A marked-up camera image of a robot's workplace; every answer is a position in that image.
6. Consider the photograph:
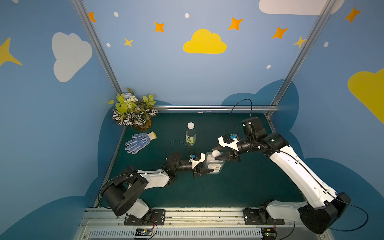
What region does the white cap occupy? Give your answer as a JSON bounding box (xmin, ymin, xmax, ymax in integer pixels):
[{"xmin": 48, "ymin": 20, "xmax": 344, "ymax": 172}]
[
  {"xmin": 212, "ymin": 150, "xmax": 222, "ymax": 159},
  {"xmin": 188, "ymin": 122, "xmax": 195, "ymax": 130}
]

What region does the square clear bottle white label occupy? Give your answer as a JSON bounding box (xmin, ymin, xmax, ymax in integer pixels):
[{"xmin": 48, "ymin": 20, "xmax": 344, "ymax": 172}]
[{"xmin": 204, "ymin": 152, "xmax": 225, "ymax": 174}]

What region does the round clear bottle green label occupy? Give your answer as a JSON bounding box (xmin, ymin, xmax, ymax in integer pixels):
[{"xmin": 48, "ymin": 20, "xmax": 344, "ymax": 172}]
[{"xmin": 186, "ymin": 129, "xmax": 196, "ymax": 146}]

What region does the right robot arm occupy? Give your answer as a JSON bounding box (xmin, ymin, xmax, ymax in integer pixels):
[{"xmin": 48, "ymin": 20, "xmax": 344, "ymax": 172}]
[{"xmin": 213, "ymin": 117, "xmax": 351, "ymax": 235}]

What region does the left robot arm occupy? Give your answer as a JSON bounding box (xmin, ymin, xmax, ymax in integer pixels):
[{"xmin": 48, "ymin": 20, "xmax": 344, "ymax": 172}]
[{"xmin": 98, "ymin": 152, "xmax": 214, "ymax": 226}]

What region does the blue dotted work glove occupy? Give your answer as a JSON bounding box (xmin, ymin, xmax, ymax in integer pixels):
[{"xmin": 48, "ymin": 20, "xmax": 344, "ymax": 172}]
[{"xmin": 125, "ymin": 132, "xmax": 157, "ymax": 155}]

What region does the left circuit board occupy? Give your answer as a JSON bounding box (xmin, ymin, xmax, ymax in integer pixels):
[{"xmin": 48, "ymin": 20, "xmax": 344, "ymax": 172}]
[{"xmin": 135, "ymin": 229, "xmax": 153, "ymax": 238}]

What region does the circuit board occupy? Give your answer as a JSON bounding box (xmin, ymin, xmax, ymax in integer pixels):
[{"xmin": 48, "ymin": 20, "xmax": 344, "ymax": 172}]
[
  {"xmin": 261, "ymin": 228, "xmax": 277, "ymax": 240},
  {"xmin": 135, "ymin": 229, "xmax": 153, "ymax": 238}
]

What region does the right circuit board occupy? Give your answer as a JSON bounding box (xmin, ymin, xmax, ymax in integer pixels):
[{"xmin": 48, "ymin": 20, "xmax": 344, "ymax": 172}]
[{"xmin": 261, "ymin": 228, "xmax": 277, "ymax": 240}]

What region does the artificial potted plant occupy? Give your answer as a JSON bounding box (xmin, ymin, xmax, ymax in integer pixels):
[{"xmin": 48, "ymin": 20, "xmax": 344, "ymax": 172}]
[{"xmin": 108, "ymin": 88, "xmax": 159, "ymax": 131}]

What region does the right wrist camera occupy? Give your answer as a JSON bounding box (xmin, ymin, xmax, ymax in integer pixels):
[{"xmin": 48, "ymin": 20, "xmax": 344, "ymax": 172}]
[{"xmin": 218, "ymin": 133, "xmax": 240, "ymax": 151}]

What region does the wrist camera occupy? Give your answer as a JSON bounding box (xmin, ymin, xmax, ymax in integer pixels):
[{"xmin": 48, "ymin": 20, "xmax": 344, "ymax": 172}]
[
  {"xmin": 218, "ymin": 133, "xmax": 240, "ymax": 151},
  {"xmin": 189, "ymin": 153, "xmax": 206, "ymax": 169}
]

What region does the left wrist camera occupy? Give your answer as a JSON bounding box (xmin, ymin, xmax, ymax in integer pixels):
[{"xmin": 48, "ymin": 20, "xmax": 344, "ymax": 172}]
[{"xmin": 189, "ymin": 153, "xmax": 206, "ymax": 169}]

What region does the aluminium back rail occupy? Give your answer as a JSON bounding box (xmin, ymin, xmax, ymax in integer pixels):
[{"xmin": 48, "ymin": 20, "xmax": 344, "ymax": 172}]
[{"xmin": 155, "ymin": 105, "xmax": 279, "ymax": 112}]

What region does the aluminium rail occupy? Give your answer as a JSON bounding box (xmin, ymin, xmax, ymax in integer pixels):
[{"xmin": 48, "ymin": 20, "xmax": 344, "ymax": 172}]
[
  {"xmin": 155, "ymin": 105, "xmax": 279, "ymax": 112},
  {"xmin": 74, "ymin": 208, "xmax": 334, "ymax": 240}
]

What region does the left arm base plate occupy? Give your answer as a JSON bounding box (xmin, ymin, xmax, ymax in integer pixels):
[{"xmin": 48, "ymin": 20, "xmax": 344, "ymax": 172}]
[{"xmin": 124, "ymin": 209, "xmax": 166, "ymax": 226}]

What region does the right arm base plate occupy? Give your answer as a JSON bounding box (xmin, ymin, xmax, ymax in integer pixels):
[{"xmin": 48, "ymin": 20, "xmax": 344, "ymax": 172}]
[{"xmin": 243, "ymin": 208, "xmax": 285, "ymax": 226}]

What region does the aluminium front rail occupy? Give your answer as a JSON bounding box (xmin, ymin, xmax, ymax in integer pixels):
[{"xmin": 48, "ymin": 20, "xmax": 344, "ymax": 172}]
[{"xmin": 74, "ymin": 208, "xmax": 334, "ymax": 240}]

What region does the right aluminium corner post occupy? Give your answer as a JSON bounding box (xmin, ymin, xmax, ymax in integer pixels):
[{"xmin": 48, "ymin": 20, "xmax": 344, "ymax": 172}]
[{"xmin": 271, "ymin": 0, "xmax": 337, "ymax": 109}]

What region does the aluminium corner post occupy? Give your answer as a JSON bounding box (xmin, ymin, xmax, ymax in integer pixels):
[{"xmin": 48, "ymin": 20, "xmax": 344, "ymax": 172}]
[
  {"xmin": 271, "ymin": 0, "xmax": 337, "ymax": 109},
  {"xmin": 71, "ymin": 0, "xmax": 123, "ymax": 94}
]

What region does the left aluminium corner post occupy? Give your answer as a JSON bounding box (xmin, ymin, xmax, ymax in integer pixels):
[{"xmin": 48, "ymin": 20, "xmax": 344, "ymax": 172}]
[{"xmin": 71, "ymin": 0, "xmax": 123, "ymax": 94}]

